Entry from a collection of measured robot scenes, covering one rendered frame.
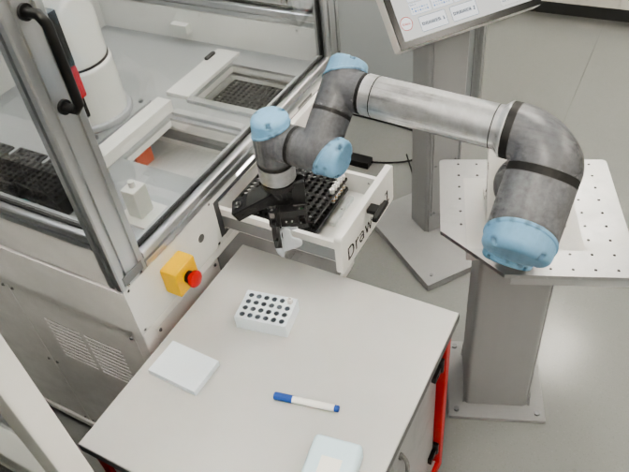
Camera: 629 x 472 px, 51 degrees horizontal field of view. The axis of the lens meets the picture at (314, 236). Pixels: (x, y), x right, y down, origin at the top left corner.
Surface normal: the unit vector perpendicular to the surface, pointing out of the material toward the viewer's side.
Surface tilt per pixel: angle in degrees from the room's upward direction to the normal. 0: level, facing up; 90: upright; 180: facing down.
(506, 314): 90
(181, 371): 0
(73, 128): 90
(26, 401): 90
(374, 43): 90
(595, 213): 0
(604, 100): 0
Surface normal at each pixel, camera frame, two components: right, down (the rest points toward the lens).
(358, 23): -0.46, 0.64
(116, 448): -0.10, -0.72
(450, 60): 0.43, 0.59
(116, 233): 0.88, 0.26
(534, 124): -0.26, -0.40
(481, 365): -0.13, 0.69
